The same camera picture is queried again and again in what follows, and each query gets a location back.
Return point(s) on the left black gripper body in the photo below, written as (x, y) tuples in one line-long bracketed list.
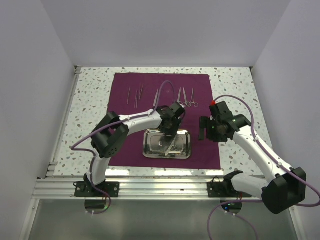
[(172, 128)]

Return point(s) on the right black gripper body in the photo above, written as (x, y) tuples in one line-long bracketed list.
[(214, 132)]

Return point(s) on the steel scissors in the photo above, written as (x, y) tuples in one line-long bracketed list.
[(179, 96), (186, 102)]

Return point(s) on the steel hemostat clamp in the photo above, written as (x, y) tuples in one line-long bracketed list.
[(192, 100)]

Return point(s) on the steel tweezers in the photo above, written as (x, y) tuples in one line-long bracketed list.
[(155, 98)]

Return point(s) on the steel scalpel handle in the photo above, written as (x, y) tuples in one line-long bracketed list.
[(170, 147)]

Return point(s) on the thin steel forceps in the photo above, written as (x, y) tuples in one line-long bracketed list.
[(138, 95)]

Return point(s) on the purple cloth wrap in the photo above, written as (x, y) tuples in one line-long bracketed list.
[(205, 154)]

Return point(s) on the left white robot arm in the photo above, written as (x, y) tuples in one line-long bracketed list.
[(110, 134)]

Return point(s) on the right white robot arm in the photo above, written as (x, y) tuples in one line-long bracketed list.
[(282, 186)]

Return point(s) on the steel instrument tray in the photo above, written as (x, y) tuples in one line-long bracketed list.
[(155, 144)]

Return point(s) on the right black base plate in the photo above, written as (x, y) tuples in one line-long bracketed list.
[(218, 188)]

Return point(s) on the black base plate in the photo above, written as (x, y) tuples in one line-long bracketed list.
[(218, 188), (84, 189)]

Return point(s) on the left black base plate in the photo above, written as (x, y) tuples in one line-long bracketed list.
[(84, 189)]

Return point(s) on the aluminium left rail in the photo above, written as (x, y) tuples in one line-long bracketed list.
[(51, 161)]

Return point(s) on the aluminium rail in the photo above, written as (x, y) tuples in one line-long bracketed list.
[(51, 161), (130, 188)]

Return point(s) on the aluminium front rail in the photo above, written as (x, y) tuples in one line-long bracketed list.
[(130, 188)]

